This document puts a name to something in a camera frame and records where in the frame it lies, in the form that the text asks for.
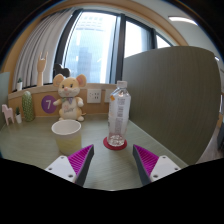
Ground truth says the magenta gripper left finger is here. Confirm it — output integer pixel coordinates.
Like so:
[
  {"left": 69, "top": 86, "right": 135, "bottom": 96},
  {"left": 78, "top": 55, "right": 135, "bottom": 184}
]
[{"left": 46, "top": 145, "right": 94, "bottom": 186}]

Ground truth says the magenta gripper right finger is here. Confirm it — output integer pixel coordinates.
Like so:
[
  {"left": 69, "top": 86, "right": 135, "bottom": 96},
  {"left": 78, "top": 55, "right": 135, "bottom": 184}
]
[{"left": 133, "top": 145, "right": 180, "bottom": 186}]

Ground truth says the clear plastic water bottle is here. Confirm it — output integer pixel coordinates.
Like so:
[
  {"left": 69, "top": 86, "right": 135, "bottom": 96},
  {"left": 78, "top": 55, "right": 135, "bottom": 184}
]
[{"left": 107, "top": 81, "right": 131, "bottom": 147}]

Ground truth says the pale yellow paper cup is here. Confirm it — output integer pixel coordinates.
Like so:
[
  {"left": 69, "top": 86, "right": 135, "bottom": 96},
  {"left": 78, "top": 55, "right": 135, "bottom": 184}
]
[{"left": 51, "top": 119, "right": 81, "bottom": 156}]

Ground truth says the red round coaster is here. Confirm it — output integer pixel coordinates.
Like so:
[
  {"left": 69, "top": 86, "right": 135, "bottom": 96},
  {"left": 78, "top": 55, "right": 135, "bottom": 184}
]
[{"left": 103, "top": 137, "right": 127, "bottom": 150}]

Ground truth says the yellow plush mouse toy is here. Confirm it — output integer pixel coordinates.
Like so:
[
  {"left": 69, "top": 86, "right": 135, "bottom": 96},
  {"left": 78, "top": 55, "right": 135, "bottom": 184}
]
[{"left": 53, "top": 74, "right": 87, "bottom": 122}]

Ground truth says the purple number seven sign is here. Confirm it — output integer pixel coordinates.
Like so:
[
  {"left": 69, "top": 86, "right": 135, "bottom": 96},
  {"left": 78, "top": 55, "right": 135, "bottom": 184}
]
[{"left": 41, "top": 95, "right": 56, "bottom": 114}]

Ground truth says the small potted plant on desk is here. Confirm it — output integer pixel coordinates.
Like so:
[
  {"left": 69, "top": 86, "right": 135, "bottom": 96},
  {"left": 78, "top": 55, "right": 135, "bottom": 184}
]
[{"left": 15, "top": 107, "right": 22, "bottom": 124}]

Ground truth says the right green desk partition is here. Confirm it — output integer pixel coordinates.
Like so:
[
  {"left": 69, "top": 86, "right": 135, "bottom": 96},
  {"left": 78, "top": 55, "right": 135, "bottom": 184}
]
[{"left": 122, "top": 46, "right": 221, "bottom": 165}]

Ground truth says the green desk partition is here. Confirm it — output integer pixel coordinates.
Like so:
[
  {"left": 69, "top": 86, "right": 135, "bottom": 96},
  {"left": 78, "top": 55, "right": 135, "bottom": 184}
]
[
  {"left": 122, "top": 46, "right": 221, "bottom": 165},
  {"left": 0, "top": 72, "right": 10, "bottom": 130}
]

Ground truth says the pink wooden horse figure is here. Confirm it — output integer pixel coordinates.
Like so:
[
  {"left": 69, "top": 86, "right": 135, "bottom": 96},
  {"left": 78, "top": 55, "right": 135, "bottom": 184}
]
[{"left": 2, "top": 104, "right": 14, "bottom": 124}]

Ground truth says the black horse figure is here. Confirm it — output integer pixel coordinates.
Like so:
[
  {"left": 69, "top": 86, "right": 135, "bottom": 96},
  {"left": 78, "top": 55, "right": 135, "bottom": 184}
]
[{"left": 53, "top": 64, "right": 70, "bottom": 78}]

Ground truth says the small potted plant on shelf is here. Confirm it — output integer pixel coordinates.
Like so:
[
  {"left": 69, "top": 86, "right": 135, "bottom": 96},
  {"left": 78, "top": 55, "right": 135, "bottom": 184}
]
[{"left": 16, "top": 78, "right": 23, "bottom": 91}]

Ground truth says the wooden hand sculpture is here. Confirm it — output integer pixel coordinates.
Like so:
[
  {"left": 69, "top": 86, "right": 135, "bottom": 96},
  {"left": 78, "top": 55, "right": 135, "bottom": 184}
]
[{"left": 37, "top": 54, "right": 48, "bottom": 86}]

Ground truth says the left green desk partition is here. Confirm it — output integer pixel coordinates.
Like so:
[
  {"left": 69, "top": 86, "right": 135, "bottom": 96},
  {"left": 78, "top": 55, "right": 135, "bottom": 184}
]
[{"left": 0, "top": 72, "right": 10, "bottom": 130}]

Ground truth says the grey white curtain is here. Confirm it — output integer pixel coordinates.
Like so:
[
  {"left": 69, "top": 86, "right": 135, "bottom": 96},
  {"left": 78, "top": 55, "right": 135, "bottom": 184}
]
[{"left": 12, "top": 8, "right": 75, "bottom": 89}]

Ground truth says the white wall socket left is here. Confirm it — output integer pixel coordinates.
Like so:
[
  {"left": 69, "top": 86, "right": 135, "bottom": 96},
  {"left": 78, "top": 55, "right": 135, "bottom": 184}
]
[{"left": 87, "top": 89, "right": 101, "bottom": 103}]

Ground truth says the white wall socket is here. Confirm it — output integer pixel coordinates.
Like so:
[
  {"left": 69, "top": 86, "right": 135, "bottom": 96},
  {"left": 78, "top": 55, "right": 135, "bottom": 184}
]
[
  {"left": 87, "top": 89, "right": 101, "bottom": 103},
  {"left": 104, "top": 89, "right": 114, "bottom": 103}
]

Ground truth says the white wall socket right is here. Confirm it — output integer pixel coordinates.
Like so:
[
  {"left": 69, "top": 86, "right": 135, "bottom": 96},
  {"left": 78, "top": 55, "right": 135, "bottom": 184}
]
[{"left": 104, "top": 89, "right": 114, "bottom": 103}]

